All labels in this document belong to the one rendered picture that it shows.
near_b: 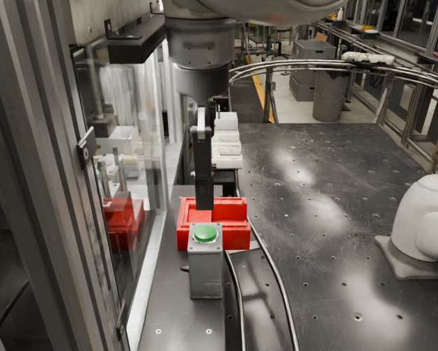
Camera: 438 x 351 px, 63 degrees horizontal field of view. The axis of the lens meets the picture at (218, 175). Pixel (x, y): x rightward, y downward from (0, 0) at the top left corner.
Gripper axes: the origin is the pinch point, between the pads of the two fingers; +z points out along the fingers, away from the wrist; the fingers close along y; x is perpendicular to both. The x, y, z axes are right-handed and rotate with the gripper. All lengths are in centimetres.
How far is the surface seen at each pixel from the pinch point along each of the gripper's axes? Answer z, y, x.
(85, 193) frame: -12.3, 20.2, -10.5
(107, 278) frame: 0.4, 18.8, -10.8
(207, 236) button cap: 8.4, 1.5, 0.4
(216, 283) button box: 16.9, 4.0, 1.8
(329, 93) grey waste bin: 80, -322, 121
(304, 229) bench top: 44, -46, 31
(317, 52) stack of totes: 53, -398, 123
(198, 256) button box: 10.7, 4.0, -1.1
